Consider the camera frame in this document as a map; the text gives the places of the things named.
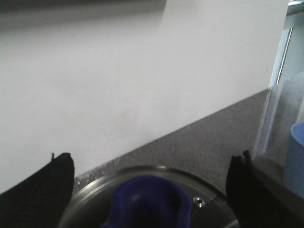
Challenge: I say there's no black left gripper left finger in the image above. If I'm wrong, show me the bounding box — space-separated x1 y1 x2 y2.
0 153 74 228

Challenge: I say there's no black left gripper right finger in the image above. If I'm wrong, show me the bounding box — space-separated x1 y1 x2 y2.
226 150 304 228

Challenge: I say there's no light blue ribbed cup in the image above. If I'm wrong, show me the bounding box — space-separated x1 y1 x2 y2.
283 122 304 198

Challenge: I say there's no clear plastic container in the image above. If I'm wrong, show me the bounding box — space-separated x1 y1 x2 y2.
252 72 304 159

